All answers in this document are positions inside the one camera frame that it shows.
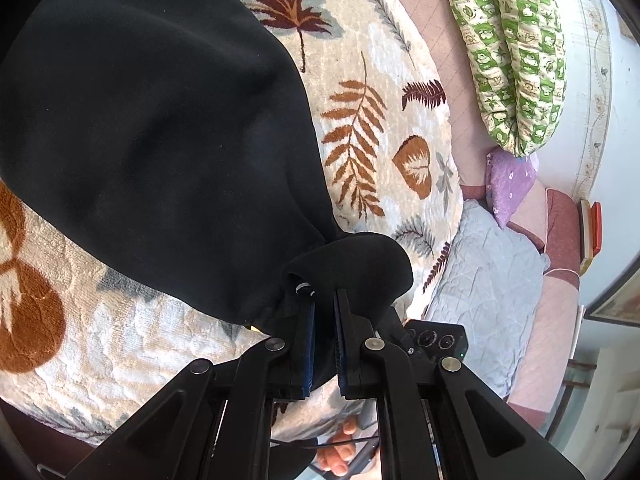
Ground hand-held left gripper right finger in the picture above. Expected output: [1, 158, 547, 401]
[333, 287, 586, 480]

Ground leaf print plush blanket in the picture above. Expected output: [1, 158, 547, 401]
[0, 0, 466, 448]

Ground stack of books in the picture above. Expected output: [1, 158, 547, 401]
[577, 199, 603, 273]

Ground white cabinet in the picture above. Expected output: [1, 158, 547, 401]
[565, 340, 640, 441]

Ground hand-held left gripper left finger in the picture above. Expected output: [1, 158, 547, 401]
[65, 295, 317, 480]

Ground pink quilted mattress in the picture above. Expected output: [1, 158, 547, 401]
[387, 0, 501, 201]

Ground grey quilted pad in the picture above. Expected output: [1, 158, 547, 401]
[422, 199, 551, 401]

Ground purple floral pillow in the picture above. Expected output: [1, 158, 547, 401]
[485, 147, 541, 231]

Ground person's foot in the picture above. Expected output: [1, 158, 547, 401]
[317, 417, 381, 476]

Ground black pants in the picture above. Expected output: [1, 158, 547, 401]
[0, 0, 415, 396]

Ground green patterned pillow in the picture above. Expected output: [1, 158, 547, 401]
[430, 0, 568, 158]

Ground wooden framed picture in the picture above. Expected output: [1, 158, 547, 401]
[582, 270, 640, 328]

